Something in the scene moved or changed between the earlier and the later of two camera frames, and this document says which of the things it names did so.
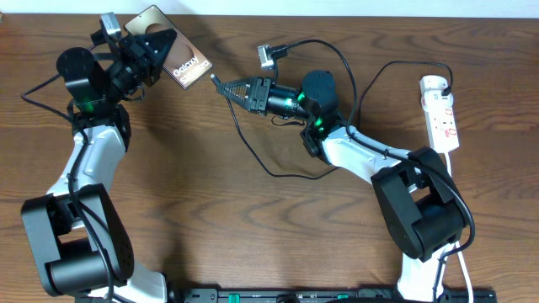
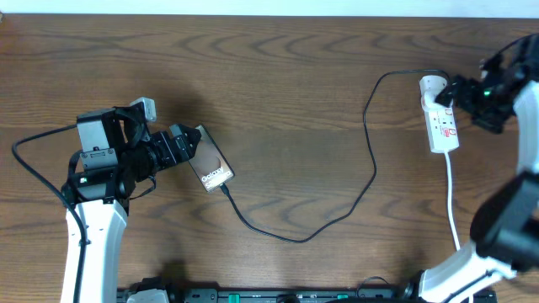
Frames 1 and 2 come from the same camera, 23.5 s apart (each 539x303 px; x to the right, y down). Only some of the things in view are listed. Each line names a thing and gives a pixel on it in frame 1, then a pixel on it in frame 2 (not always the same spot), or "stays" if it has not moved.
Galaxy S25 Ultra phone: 184,61 → 209,164
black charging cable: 445,93 → 373,154
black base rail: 338,295 stays
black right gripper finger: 238,91 → 445,98
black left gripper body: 137,59 → 175,147
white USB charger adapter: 433,100 stays
